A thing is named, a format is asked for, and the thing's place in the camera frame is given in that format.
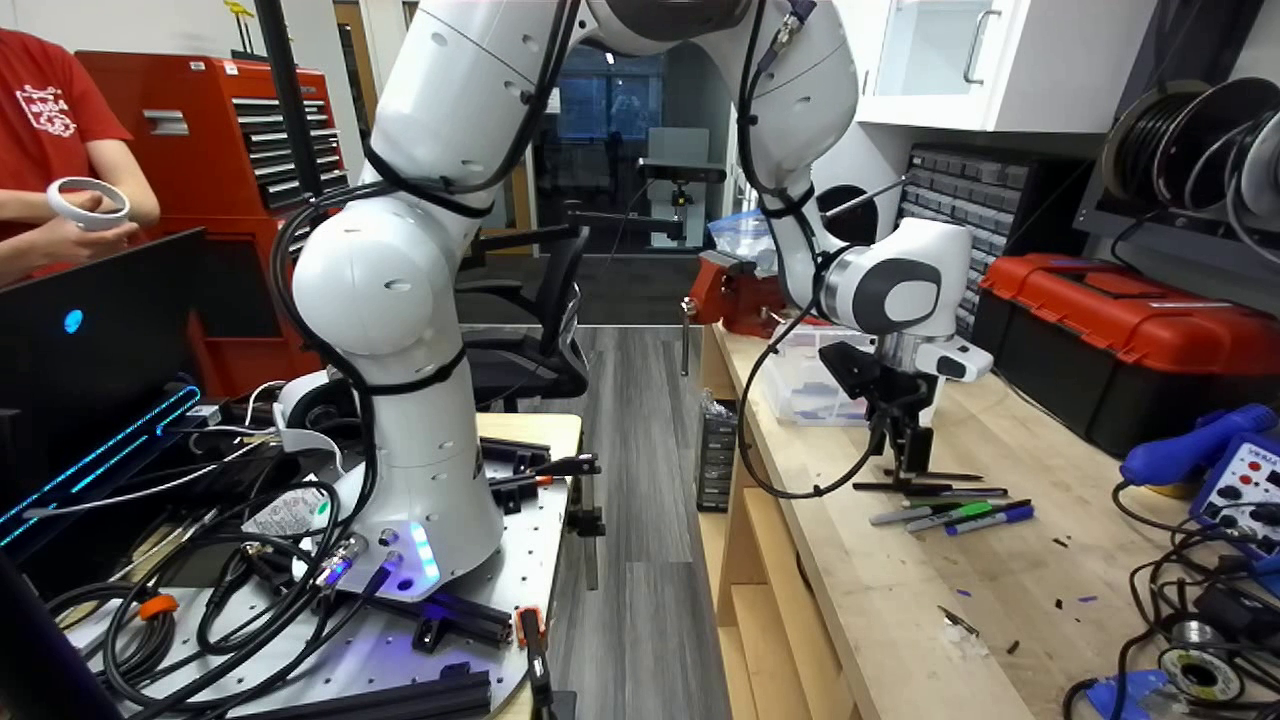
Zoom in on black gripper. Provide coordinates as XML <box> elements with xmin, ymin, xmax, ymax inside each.
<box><xmin>815</xmin><ymin>337</ymin><xmax>938</xmax><ymax>478</ymax></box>

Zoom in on white tape roll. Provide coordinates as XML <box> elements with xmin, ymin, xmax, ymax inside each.
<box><xmin>43</xmin><ymin>171</ymin><xmax>134</xmax><ymax>235</ymax></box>

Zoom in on clear plastic storage box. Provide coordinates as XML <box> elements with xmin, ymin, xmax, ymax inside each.
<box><xmin>759</xmin><ymin>318</ymin><xmax>874</xmax><ymax>432</ymax></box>

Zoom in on person's hand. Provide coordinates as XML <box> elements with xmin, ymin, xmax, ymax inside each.
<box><xmin>28</xmin><ymin>197</ymin><xmax>143</xmax><ymax>271</ymax></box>

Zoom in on short black pen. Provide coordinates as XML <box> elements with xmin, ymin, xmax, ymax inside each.
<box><xmin>879</xmin><ymin>464</ymin><xmax>987</xmax><ymax>485</ymax></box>

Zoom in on grey marker black cap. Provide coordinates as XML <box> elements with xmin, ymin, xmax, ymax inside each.
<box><xmin>903</xmin><ymin>478</ymin><xmax>1017</xmax><ymax>506</ymax></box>

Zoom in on green marker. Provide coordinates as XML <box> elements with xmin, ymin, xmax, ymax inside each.
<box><xmin>906</xmin><ymin>499</ymin><xmax>1007</xmax><ymax>539</ymax></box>

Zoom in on blue pen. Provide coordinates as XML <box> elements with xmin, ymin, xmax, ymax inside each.
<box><xmin>938</xmin><ymin>499</ymin><xmax>1038</xmax><ymax>539</ymax></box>

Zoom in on black small parts drawers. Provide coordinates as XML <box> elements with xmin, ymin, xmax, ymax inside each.
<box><xmin>690</xmin><ymin>397</ymin><xmax>745</xmax><ymax>520</ymax></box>

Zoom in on wooden bench shelf unit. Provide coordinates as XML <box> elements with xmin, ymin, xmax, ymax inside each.
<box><xmin>690</xmin><ymin>322</ymin><xmax>873</xmax><ymax>720</ymax></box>

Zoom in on red bench vise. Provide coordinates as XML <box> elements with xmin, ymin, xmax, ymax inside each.
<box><xmin>682</xmin><ymin>249</ymin><xmax>791</xmax><ymax>339</ymax></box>

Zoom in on grey parts organizer drawers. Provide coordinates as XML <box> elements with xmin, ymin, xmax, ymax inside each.
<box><xmin>894</xmin><ymin>138</ymin><xmax>1038</xmax><ymax>339</ymax></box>

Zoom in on red and black toolbox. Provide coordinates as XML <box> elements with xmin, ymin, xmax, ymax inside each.
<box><xmin>969</xmin><ymin>249</ymin><xmax>1280</xmax><ymax>464</ymax></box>

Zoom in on blue soldering iron holder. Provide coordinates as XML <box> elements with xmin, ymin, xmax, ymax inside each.
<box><xmin>1115</xmin><ymin>398</ymin><xmax>1280</xmax><ymax>488</ymax></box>

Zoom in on round solder spool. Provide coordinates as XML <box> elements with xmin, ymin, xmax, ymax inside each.
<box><xmin>1154</xmin><ymin>613</ymin><xmax>1246</xmax><ymax>706</ymax></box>

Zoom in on black office chair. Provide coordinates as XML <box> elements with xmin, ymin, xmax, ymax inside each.
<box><xmin>457</xmin><ymin>216</ymin><xmax>601</xmax><ymax>417</ymax></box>

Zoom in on red tool chest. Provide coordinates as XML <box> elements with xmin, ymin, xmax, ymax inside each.
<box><xmin>71</xmin><ymin>49</ymin><xmax>353</xmax><ymax>405</ymax></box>

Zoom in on person in red shirt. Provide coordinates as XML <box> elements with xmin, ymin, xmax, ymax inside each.
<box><xmin>0</xmin><ymin>27</ymin><xmax>167</xmax><ymax>291</ymax></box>

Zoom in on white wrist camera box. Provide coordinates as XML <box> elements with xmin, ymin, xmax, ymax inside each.
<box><xmin>914</xmin><ymin>337</ymin><xmax>998</xmax><ymax>387</ymax></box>

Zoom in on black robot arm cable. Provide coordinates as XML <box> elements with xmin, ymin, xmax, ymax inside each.
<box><xmin>733</xmin><ymin>0</ymin><xmax>882</xmax><ymax>504</ymax></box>

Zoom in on black cable bundle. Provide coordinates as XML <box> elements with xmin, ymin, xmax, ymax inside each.
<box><xmin>1058</xmin><ymin>475</ymin><xmax>1280</xmax><ymax>720</ymax></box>

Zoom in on white wall cabinet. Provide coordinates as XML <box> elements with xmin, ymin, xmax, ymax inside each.
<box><xmin>853</xmin><ymin>0</ymin><xmax>1169</xmax><ymax>138</ymax></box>

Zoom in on black cable spools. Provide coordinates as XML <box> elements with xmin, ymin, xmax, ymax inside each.
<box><xmin>1099</xmin><ymin>71</ymin><xmax>1280</xmax><ymax>264</ymax></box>

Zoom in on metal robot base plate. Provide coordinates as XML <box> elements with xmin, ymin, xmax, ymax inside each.
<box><xmin>64</xmin><ymin>409</ymin><xmax>591</xmax><ymax>720</ymax></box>

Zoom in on tangled black floor cables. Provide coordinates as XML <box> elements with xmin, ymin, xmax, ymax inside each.
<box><xmin>43</xmin><ymin>411</ymin><xmax>405</xmax><ymax>720</ymax></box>

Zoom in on blue edged rail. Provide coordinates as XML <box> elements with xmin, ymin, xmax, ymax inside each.
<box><xmin>0</xmin><ymin>381</ymin><xmax>206</xmax><ymax>552</ymax></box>

